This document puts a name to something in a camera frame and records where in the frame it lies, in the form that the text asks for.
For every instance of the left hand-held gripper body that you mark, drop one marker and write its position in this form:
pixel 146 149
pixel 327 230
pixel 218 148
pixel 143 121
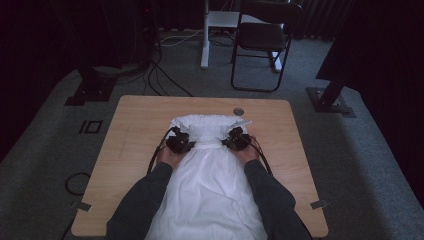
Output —
pixel 178 143

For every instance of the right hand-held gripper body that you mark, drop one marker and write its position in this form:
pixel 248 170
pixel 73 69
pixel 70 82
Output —
pixel 240 140

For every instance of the white tiered skirt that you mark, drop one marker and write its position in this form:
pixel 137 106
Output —
pixel 208 186

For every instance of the person's left hand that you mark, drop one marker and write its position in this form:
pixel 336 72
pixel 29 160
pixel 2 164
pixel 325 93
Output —
pixel 170 158

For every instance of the person's right hand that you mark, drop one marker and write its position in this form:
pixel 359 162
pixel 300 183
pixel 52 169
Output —
pixel 250 155

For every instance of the grey round table grommet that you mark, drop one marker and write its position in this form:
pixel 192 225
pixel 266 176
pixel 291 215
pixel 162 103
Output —
pixel 238 111

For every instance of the black slanted stand with base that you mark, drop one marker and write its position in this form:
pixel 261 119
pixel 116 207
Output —
pixel 328 101

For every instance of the grey tape piece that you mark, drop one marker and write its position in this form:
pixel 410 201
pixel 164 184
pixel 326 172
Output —
pixel 84 206
pixel 319 204

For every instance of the black stand with flat base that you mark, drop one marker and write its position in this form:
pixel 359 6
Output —
pixel 91 88

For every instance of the black folding chair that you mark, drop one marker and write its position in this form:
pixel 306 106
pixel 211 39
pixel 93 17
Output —
pixel 261 36

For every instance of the dark equipment tower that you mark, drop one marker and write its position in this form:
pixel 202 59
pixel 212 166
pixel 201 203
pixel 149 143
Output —
pixel 146 33

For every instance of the dark curtain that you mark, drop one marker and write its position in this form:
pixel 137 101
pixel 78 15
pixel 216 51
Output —
pixel 320 18

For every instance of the white desk frame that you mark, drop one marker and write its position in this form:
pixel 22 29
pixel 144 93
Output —
pixel 206 46

